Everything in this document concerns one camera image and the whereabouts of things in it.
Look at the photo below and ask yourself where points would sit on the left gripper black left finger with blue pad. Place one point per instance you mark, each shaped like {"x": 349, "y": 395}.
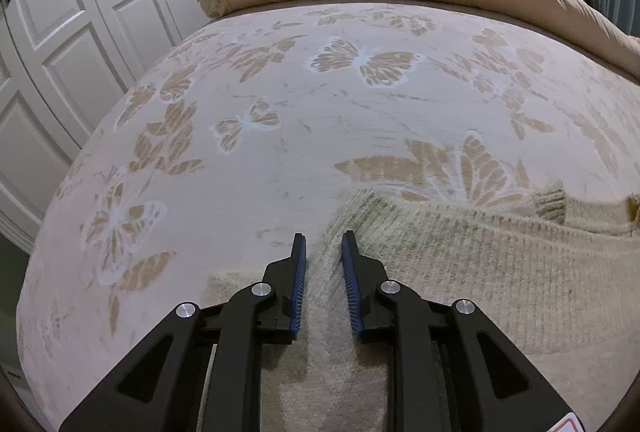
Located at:
{"x": 199, "y": 368}

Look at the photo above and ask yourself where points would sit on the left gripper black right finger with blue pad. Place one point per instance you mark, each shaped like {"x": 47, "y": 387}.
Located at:
{"x": 451, "y": 367}

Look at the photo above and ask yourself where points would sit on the cream knitted sweater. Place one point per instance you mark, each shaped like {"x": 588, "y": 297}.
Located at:
{"x": 557, "y": 270}

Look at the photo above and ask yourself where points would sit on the pink butterfly bed blanket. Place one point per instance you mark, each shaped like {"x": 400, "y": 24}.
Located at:
{"x": 441, "y": 103}

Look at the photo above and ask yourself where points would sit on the white panelled wardrobe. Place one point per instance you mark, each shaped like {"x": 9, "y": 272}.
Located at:
{"x": 64, "y": 65}

